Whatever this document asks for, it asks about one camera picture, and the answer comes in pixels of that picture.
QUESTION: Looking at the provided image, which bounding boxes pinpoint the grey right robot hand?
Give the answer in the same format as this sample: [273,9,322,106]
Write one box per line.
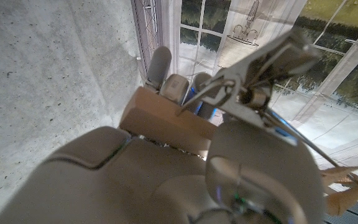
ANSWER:
[0,45,326,224]

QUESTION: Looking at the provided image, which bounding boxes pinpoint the wooden stick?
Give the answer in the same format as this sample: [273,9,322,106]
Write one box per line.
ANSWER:
[118,27,358,212]

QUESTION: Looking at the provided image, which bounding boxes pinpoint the beige elastic arm wrap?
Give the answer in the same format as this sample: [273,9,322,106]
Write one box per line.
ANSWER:
[320,166,358,217]

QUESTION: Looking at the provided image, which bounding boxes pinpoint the printed window backdrop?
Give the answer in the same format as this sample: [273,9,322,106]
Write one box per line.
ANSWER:
[131,0,358,224]

